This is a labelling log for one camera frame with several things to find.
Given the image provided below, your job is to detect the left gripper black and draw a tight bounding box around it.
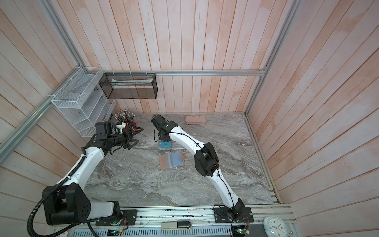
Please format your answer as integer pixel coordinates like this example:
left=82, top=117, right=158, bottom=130
left=108, top=124, right=144, bottom=150

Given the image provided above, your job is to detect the teal credit card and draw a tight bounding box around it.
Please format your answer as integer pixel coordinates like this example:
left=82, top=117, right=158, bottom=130
left=159, top=140, right=172, bottom=149

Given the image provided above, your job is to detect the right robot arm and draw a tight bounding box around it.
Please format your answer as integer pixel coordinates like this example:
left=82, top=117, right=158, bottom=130
left=151, top=115, right=245, bottom=221

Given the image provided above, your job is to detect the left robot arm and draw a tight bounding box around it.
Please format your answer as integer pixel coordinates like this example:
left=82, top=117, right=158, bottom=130
left=27, top=121, right=143, bottom=237

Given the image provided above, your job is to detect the red pen cup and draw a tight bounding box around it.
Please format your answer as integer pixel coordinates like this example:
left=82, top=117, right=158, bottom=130
left=125, top=122, right=138, bottom=131

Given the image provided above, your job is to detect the grey black handheld device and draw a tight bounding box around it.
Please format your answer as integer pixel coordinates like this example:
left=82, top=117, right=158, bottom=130
left=161, top=221, right=192, bottom=230

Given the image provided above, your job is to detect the white analog clock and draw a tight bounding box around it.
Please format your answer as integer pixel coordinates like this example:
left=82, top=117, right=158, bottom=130
left=263, top=216, right=289, bottom=237

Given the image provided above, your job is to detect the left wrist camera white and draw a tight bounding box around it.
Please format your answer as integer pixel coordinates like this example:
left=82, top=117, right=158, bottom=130
left=114, top=122, right=126, bottom=134

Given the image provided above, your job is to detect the black mesh wall basket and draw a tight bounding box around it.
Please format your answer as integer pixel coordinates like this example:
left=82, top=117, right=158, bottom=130
left=99, top=72, right=158, bottom=99

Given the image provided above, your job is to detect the white wire mesh shelf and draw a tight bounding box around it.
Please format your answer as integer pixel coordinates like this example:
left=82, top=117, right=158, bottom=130
left=52, top=67, right=116, bottom=138

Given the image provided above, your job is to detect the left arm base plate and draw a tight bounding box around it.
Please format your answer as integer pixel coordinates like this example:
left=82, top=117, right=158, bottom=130
left=95, top=209, right=138, bottom=227

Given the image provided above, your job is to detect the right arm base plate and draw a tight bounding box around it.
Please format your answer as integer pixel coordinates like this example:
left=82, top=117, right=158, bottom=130
left=213, top=205, right=254, bottom=224

